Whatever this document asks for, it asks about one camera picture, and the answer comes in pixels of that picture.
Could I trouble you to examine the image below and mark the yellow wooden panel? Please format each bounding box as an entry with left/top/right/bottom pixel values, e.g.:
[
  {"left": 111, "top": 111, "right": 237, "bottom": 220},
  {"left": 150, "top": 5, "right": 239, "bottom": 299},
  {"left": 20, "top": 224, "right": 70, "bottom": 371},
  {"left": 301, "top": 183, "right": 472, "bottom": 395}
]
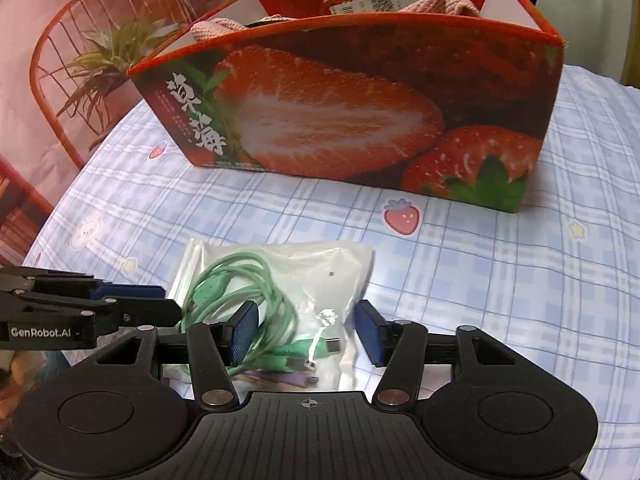
[{"left": 620, "top": 35, "right": 640, "bottom": 89}]

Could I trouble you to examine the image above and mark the pink printed backdrop cloth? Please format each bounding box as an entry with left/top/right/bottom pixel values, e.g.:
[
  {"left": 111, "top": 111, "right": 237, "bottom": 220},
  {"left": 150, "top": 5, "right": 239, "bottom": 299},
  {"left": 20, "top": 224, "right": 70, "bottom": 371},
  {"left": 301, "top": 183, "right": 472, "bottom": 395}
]
[{"left": 0, "top": 0, "right": 331, "bottom": 271}]

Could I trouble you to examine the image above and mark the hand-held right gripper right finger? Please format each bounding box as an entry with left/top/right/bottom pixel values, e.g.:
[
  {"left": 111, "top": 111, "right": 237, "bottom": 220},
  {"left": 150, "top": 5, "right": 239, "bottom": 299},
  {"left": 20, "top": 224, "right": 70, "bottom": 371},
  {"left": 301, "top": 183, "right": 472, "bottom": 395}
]
[{"left": 353, "top": 300, "right": 528, "bottom": 411}]

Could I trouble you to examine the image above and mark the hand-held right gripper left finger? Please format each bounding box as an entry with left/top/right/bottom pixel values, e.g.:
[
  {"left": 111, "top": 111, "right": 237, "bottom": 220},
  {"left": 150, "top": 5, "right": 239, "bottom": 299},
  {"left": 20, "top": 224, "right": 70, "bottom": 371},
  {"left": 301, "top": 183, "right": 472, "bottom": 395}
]
[{"left": 87, "top": 301, "right": 261, "bottom": 411}]

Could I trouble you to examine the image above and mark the red strawberry print cardboard box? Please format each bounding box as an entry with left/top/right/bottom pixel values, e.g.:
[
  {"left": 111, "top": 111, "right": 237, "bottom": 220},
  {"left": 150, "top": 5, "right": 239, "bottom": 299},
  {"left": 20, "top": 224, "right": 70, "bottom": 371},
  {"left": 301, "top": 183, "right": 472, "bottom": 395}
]
[{"left": 126, "top": 0, "right": 566, "bottom": 216}]

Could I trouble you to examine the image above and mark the clear plastic cable bag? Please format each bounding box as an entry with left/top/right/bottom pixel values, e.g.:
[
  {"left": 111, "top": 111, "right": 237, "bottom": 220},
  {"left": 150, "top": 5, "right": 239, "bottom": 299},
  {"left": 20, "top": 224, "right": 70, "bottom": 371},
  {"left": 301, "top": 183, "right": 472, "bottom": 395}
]
[{"left": 165, "top": 239, "right": 376, "bottom": 392}]

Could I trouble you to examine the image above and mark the purple usb cable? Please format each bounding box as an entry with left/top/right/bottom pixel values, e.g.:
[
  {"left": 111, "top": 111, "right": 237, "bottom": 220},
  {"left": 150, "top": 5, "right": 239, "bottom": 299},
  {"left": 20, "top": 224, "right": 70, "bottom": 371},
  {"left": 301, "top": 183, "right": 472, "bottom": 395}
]
[{"left": 230, "top": 367, "right": 321, "bottom": 391}]

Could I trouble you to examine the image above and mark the green usb cable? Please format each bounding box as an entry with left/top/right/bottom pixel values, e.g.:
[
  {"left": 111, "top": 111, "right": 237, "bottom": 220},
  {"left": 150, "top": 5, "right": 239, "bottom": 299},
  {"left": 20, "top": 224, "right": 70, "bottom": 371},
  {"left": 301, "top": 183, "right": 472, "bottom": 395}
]
[{"left": 180, "top": 252, "right": 347, "bottom": 376}]

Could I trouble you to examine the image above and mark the ribbed knit cloth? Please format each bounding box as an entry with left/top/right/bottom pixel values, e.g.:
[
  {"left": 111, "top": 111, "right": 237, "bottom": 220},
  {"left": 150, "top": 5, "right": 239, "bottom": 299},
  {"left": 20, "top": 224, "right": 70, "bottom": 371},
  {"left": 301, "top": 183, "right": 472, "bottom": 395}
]
[{"left": 192, "top": 0, "right": 483, "bottom": 43}]

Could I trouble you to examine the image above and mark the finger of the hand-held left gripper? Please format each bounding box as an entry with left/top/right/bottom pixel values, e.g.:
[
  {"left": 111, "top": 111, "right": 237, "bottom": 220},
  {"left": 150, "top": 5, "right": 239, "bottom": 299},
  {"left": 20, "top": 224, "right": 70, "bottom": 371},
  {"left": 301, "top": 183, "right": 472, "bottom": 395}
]
[
  {"left": 0, "top": 266, "right": 166, "bottom": 303},
  {"left": 15, "top": 294, "right": 182, "bottom": 337}
]

